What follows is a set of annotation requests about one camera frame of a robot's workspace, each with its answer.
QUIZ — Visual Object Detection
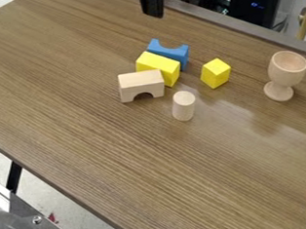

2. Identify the yellow cube block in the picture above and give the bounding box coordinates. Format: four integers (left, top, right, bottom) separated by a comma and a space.
198, 56, 235, 91

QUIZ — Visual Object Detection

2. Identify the black computer tower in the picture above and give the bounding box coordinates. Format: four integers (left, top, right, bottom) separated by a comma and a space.
226, 0, 289, 32

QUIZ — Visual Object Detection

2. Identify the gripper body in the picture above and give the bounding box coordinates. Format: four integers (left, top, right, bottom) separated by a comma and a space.
136, 0, 169, 20

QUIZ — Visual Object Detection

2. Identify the wooden arch block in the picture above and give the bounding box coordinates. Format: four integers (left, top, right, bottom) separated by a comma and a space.
116, 68, 167, 104

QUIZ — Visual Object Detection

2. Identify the wooden cylinder block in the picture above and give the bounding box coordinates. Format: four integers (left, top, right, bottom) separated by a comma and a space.
170, 90, 199, 123

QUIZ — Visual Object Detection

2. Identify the wooden cup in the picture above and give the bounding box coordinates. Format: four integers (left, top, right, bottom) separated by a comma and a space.
259, 49, 306, 104

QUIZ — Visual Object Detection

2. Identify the blue arch block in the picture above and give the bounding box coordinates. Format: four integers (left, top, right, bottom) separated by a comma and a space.
145, 36, 192, 74

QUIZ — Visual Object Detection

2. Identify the yellow rectangular block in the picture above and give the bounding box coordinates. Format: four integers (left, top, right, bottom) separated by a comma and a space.
133, 49, 183, 90

